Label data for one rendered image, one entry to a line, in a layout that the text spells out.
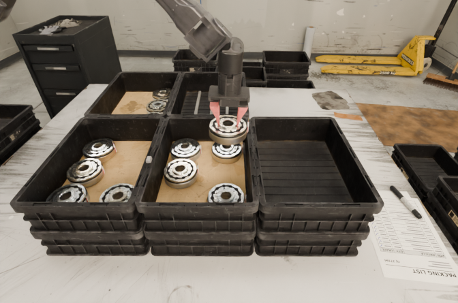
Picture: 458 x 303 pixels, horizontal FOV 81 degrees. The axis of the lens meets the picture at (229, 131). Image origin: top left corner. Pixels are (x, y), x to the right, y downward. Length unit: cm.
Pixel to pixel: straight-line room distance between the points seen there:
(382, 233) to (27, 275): 103
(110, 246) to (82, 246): 7
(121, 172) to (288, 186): 53
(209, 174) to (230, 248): 23
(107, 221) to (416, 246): 88
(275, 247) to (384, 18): 393
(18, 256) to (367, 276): 98
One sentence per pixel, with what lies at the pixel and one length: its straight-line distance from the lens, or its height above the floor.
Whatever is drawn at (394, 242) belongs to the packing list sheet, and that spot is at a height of 70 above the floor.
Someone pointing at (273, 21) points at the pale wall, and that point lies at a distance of 404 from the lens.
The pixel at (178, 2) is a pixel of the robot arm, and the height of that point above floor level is 134.
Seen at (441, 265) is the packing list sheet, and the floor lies 70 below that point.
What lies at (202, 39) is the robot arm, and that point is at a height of 127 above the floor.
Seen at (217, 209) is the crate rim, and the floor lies 92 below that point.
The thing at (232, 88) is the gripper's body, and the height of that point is 115.
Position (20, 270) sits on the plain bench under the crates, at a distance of 101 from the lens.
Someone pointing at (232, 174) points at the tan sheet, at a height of 83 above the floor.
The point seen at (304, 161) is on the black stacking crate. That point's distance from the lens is 95.
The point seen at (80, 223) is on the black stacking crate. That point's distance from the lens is 82.
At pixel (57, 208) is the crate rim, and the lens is 78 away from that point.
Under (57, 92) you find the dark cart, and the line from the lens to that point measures 258.
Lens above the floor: 144
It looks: 36 degrees down
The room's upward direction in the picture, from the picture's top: straight up
